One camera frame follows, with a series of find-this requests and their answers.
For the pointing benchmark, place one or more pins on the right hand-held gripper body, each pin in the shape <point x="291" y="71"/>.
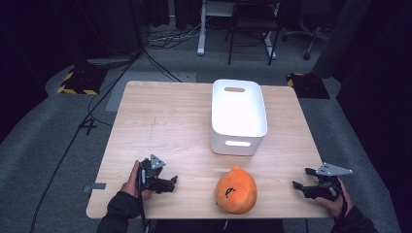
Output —
<point x="325" y="190"/>

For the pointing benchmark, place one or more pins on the person's left hand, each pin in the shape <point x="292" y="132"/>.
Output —
<point x="130" y="186"/>

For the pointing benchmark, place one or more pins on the white plastic bin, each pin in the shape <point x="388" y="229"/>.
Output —
<point x="238" y="116"/>

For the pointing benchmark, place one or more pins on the office swivel chair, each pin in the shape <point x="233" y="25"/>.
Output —
<point x="307" y="34"/>

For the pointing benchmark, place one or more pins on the person's dark lap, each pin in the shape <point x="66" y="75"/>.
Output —
<point x="220" y="226"/>

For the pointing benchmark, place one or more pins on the dark stand base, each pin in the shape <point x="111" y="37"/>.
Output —
<point x="108" y="60"/>

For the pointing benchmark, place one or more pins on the orange plush toy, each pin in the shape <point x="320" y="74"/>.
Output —
<point x="235" y="190"/>

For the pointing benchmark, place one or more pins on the black yellow striped floor plate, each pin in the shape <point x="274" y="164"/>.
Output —
<point x="81" y="81"/>
<point x="307" y="85"/>

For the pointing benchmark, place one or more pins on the grey tape strip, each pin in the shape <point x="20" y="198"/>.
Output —
<point x="96" y="186"/>

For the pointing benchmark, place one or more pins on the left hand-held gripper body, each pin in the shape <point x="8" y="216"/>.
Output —
<point x="150" y="173"/>

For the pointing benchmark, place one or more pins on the grey curtain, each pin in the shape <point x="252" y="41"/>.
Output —
<point x="341" y="37"/>

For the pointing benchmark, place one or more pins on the person's right hand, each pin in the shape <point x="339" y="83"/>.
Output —
<point x="335" y="204"/>

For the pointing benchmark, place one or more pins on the white desk frame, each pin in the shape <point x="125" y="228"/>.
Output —
<point x="202" y="30"/>

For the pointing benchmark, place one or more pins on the black metal chair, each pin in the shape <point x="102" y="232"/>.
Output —
<point x="252" y="29"/>

